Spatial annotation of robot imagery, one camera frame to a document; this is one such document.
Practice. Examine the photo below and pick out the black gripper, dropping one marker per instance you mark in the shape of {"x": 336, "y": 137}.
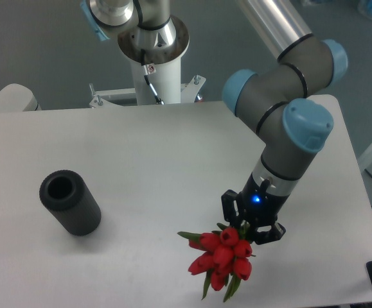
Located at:
{"x": 257, "y": 207}

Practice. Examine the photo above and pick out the red tulip bouquet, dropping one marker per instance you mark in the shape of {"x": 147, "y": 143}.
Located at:
{"x": 225, "y": 259}

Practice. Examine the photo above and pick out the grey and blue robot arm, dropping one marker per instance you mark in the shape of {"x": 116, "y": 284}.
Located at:
{"x": 276, "y": 106}

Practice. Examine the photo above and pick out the black ribbed cylindrical vase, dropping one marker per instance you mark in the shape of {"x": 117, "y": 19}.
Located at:
{"x": 66, "y": 196}

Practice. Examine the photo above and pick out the white chair backrest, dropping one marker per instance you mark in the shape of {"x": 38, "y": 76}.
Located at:
{"x": 17, "y": 98}

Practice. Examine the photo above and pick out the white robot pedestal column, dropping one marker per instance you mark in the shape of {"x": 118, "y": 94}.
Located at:
{"x": 154, "y": 84}

